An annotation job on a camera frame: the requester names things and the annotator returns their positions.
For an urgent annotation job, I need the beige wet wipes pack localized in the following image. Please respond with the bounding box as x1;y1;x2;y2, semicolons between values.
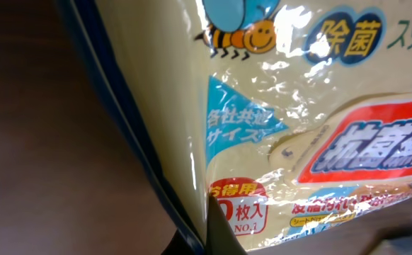
58;0;412;254

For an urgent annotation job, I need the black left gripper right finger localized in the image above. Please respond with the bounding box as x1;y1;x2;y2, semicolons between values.
205;195;247;255

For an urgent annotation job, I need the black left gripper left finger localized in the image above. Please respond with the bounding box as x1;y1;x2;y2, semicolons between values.
161;229;205;255

